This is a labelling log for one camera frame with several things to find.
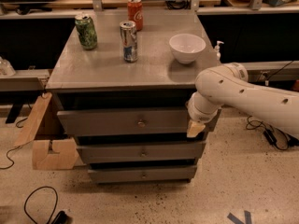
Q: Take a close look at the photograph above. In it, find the grey top drawer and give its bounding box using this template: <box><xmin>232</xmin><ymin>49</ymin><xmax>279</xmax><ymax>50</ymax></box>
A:
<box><xmin>56</xmin><ymin>106</ymin><xmax>221</xmax><ymax>137</ymax></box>

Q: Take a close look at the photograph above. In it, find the grey drawer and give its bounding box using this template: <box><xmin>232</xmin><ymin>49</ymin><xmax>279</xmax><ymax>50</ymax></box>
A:
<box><xmin>88</xmin><ymin>165</ymin><xmax>197</xmax><ymax>183</ymax></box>
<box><xmin>78</xmin><ymin>141</ymin><xmax>206</xmax><ymax>163</ymax></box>
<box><xmin>56</xmin><ymin>106</ymin><xmax>221</xmax><ymax>137</ymax></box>

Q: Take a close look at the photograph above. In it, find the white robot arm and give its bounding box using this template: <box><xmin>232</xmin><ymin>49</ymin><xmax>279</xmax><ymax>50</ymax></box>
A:
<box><xmin>188</xmin><ymin>63</ymin><xmax>299</xmax><ymax>139</ymax></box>

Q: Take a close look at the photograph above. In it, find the grey middle drawer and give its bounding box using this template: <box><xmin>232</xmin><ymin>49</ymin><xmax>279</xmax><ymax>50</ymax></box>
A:
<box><xmin>78</xmin><ymin>141</ymin><xmax>206</xmax><ymax>163</ymax></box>

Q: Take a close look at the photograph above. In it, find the grey bottom drawer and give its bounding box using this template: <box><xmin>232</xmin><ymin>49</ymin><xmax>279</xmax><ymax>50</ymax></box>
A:
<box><xmin>88</xmin><ymin>165</ymin><xmax>197</xmax><ymax>183</ymax></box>

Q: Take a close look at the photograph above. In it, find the grey drawer cabinet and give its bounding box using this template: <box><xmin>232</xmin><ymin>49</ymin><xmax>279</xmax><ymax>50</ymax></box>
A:
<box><xmin>47</xmin><ymin>9</ymin><xmax>218</xmax><ymax>171</ymax></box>

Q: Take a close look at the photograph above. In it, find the white bowl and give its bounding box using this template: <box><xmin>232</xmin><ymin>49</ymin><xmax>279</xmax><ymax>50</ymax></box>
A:
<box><xmin>169</xmin><ymin>34</ymin><xmax>206</xmax><ymax>64</ymax></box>

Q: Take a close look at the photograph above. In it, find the white pump bottle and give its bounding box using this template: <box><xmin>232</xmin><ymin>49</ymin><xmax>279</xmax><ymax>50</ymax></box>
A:
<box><xmin>214</xmin><ymin>41</ymin><xmax>224</xmax><ymax>61</ymax></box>

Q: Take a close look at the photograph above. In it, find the silver blue energy can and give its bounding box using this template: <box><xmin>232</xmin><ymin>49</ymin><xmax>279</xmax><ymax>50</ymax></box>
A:
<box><xmin>120</xmin><ymin>21</ymin><xmax>137</xmax><ymax>63</ymax></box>

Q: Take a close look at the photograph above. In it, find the notched wooden block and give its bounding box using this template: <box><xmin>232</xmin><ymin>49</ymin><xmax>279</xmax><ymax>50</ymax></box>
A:
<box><xmin>32</xmin><ymin>138</ymin><xmax>78</xmax><ymax>170</ymax></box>

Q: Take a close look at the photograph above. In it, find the orange soda can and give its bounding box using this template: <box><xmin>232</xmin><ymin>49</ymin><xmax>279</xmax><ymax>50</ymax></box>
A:
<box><xmin>127</xmin><ymin>0</ymin><xmax>143</xmax><ymax>31</ymax></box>

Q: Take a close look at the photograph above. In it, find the green soda can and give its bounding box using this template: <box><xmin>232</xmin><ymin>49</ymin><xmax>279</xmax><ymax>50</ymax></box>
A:
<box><xmin>75</xmin><ymin>13</ymin><xmax>97</xmax><ymax>49</ymax></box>

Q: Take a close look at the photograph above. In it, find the wooden plank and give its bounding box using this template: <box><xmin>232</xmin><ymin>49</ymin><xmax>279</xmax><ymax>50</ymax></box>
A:
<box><xmin>14</xmin><ymin>92</ymin><xmax>52</xmax><ymax>147</ymax></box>

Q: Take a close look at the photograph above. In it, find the black power adapter cable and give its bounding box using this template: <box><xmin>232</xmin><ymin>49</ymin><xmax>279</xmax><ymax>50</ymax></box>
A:
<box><xmin>245</xmin><ymin>115</ymin><xmax>299</xmax><ymax>152</ymax></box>

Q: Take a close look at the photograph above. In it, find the black floor cable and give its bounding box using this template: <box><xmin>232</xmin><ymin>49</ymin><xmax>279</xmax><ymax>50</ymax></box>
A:
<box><xmin>23</xmin><ymin>186</ymin><xmax>68</xmax><ymax>224</ymax></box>

